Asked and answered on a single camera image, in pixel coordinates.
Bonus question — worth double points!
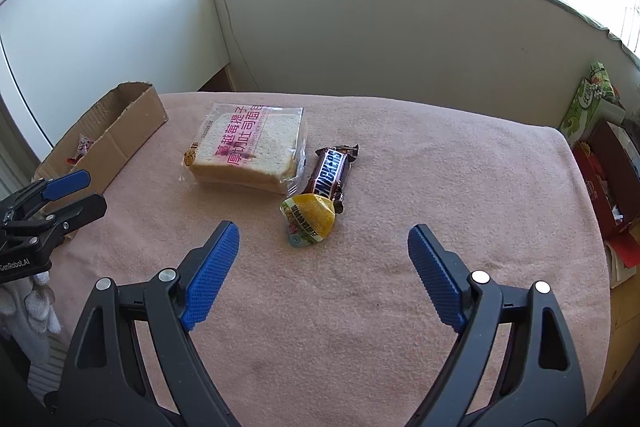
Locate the brown chocolate bar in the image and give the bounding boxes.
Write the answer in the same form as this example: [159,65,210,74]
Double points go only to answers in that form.
[300,144,360,214]

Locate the white power cable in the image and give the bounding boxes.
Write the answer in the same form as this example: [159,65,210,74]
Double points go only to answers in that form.
[216,0,261,92]

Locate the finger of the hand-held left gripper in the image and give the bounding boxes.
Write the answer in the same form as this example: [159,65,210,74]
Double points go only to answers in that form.
[0,193,108,239]
[10,169,92,208]

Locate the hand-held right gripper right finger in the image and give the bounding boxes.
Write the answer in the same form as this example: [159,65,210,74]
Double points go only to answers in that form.
[405,223,588,427]

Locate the green tissue box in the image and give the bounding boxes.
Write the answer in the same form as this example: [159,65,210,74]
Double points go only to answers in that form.
[559,62,626,140]

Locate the brown cardboard box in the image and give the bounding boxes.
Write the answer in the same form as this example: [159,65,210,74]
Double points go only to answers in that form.
[32,81,169,242]

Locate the sliced bread in clear bag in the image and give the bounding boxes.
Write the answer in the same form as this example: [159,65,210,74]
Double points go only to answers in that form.
[181,102,307,195]

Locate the red cardboard box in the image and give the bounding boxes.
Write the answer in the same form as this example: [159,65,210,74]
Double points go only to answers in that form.
[572,122,640,270]

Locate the yellow jelly cup green lid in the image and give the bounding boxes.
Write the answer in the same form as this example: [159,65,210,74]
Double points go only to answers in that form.
[280,193,337,249]

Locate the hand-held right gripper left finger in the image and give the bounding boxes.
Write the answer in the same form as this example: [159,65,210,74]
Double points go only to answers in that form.
[44,220,241,427]

